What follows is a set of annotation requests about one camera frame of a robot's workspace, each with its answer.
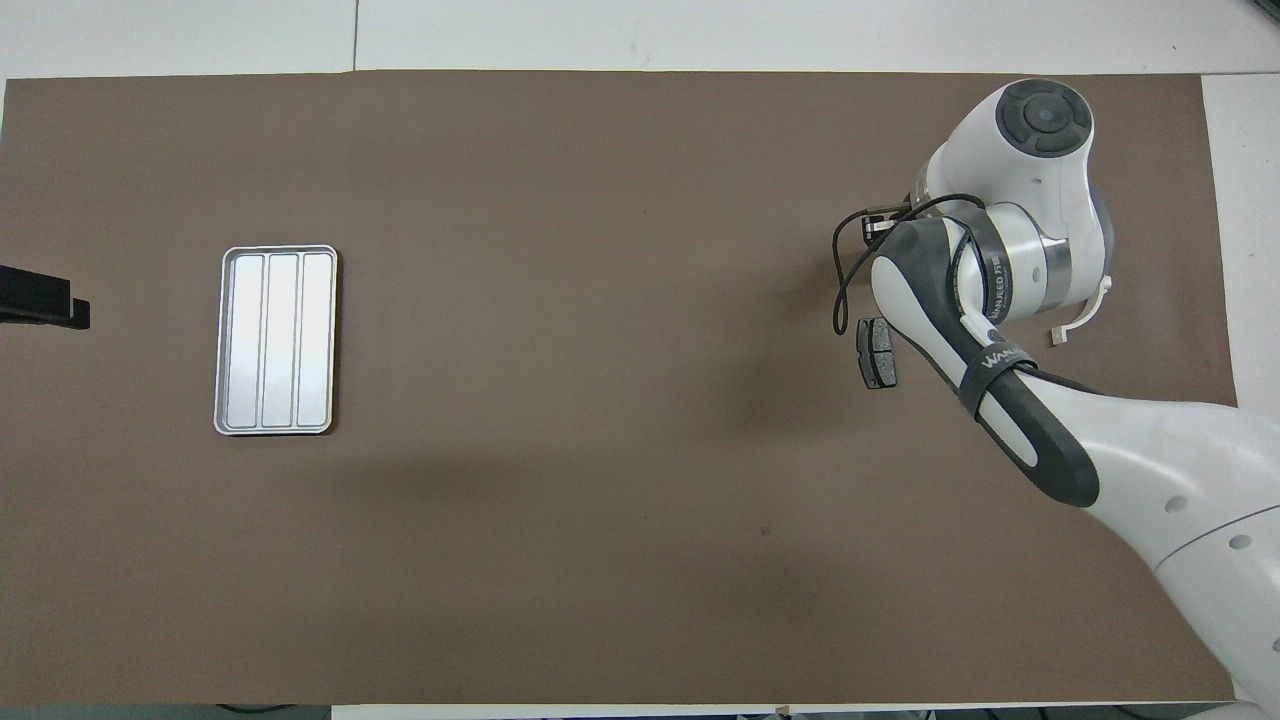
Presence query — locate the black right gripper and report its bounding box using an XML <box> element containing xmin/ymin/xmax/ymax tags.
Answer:
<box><xmin>861</xmin><ymin>199</ymin><xmax>918</xmax><ymax>247</ymax></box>

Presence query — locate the silver metal tray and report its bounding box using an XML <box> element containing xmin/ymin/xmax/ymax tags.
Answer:
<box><xmin>213</xmin><ymin>245</ymin><xmax>339</xmax><ymax>437</ymax></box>

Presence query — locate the rectangular dark grey brake pad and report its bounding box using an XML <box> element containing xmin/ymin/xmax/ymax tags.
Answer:
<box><xmin>856</xmin><ymin>316</ymin><xmax>899</xmax><ymax>392</ymax></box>

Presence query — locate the brown table mat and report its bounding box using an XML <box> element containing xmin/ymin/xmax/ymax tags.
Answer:
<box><xmin>0</xmin><ymin>72</ymin><xmax>1241</xmax><ymax>706</ymax></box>

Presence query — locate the white curved plastic bracket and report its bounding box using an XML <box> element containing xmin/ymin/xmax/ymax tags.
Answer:
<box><xmin>1049</xmin><ymin>275</ymin><xmax>1114</xmax><ymax>349</ymax></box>

